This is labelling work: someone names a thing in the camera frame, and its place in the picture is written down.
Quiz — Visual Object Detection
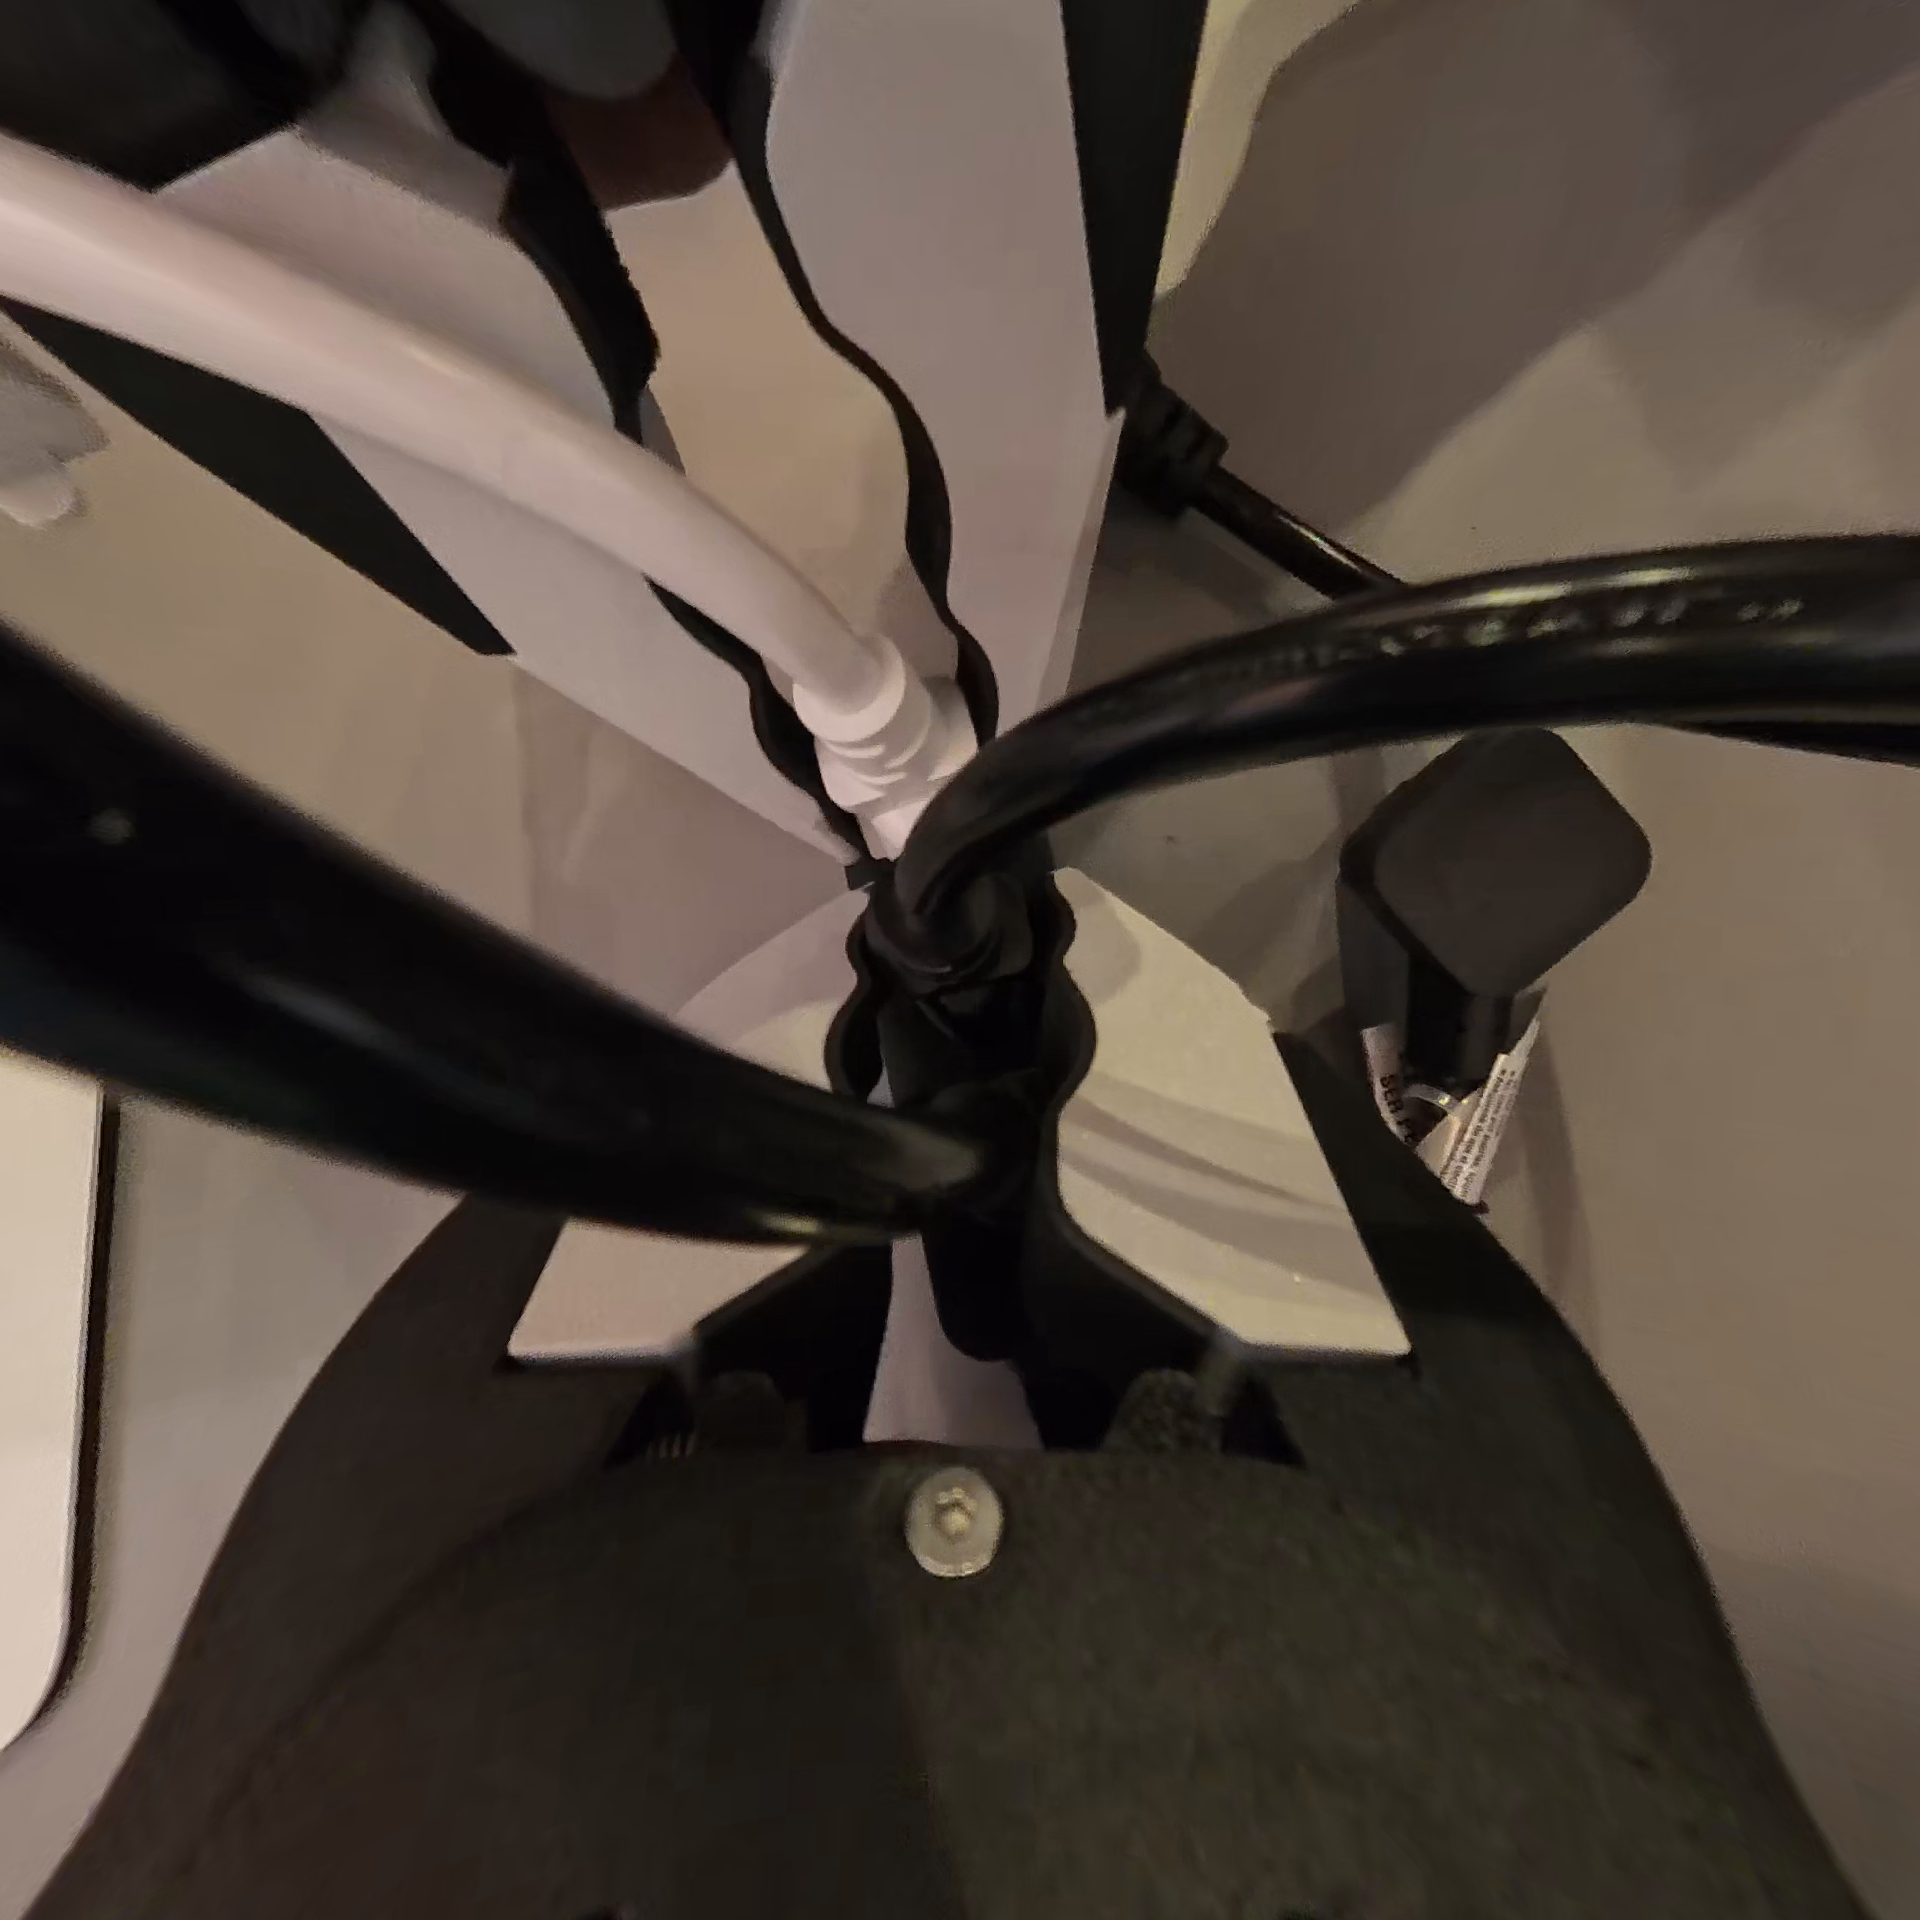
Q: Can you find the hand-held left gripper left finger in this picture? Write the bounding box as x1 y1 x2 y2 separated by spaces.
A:
506 896 901 1454

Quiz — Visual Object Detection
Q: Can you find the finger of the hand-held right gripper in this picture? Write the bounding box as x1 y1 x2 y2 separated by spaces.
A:
731 0 1123 740
156 141 850 863

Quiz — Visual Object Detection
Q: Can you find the white power plug cable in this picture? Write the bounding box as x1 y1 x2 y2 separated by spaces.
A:
0 131 1000 858

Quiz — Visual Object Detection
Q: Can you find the braided cord with plug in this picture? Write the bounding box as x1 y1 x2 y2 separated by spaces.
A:
905 730 1655 1369

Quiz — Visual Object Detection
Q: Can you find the black power strip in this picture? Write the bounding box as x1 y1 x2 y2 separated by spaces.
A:
839 862 1082 1201

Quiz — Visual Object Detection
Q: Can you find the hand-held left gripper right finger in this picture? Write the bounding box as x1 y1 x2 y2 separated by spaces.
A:
1025 865 1424 1454

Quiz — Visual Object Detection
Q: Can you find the white board with black edge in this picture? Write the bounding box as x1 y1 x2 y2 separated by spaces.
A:
0 1033 122 1749

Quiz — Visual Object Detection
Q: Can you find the black power plug cable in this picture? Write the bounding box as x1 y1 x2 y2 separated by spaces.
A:
0 621 1022 1247
883 360 1920 984

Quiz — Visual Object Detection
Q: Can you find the white cord warning label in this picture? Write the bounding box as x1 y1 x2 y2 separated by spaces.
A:
1356 1019 1543 1210

